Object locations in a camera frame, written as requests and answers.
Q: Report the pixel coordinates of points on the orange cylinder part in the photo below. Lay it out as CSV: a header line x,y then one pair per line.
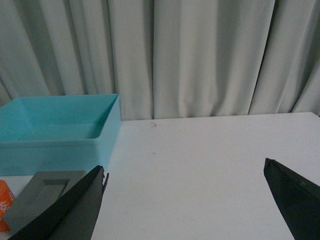
x,y
6,199

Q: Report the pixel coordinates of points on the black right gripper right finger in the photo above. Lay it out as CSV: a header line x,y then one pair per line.
x,y
297,198

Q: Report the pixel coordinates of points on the gray block with square hole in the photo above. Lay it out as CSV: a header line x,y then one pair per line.
x,y
44,188

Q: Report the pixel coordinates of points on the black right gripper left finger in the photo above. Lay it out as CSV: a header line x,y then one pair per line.
x,y
74,215

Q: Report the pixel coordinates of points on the light blue plastic box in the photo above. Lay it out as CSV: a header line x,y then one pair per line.
x,y
58,133

